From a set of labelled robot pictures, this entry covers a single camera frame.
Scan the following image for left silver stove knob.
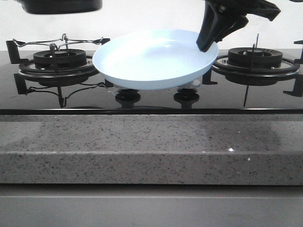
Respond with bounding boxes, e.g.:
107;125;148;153
114;85;127;90

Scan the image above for wire pan support ring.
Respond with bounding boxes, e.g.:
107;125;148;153
13;34;105;52

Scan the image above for black glass gas hob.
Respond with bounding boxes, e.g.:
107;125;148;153
0;51;303;115

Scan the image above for silver stove knob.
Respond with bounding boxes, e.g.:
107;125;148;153
178;79;201;89
114;85;127;90

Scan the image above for burner with pan support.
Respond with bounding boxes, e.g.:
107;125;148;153
6;34;110;94
212;43;303;97

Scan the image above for light blue plate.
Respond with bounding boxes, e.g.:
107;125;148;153
92;29;219;90

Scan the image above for right burner with pan support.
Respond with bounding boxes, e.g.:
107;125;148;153
212;43;303;97

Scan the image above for right silver stove knob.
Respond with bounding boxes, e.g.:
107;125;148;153
178;79;201;89

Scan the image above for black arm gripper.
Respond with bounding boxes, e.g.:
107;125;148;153
196;0;281;52

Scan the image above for left burner with pan support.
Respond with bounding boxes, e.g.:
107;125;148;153
6;34;110;94

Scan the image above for black frying pan mint handle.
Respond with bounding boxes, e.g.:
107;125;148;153
18;0;103;15

